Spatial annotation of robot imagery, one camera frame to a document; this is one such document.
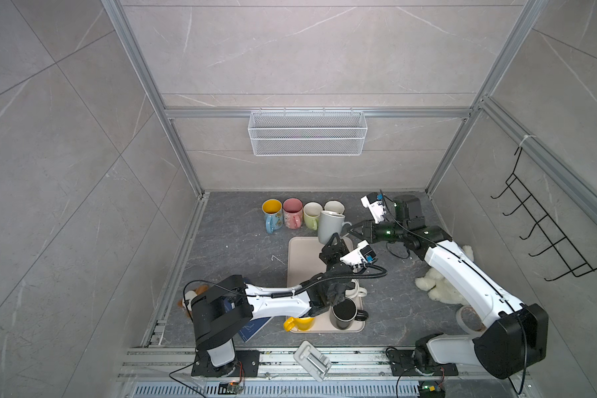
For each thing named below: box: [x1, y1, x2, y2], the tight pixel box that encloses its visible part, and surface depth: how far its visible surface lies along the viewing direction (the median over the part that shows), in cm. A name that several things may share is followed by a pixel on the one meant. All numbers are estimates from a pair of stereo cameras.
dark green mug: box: [323, 199, 346, 215], surface depth 103 cm
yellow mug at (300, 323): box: [283, 316, 315, 332], surface depth 76 cm
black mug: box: [330, 297, 369, 331], surface depth 76 cm
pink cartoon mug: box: [281, 196, 305, 230], surface depth 103 cm
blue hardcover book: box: [238, 316, 272, 343], surface depth 81 cm
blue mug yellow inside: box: [262, 198, 284, 235], surface depth 103 cm
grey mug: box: [317, 210, 353, 245], surface depth 77 cm
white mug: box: [344, 278, 368, 299], surface depth 82 cm
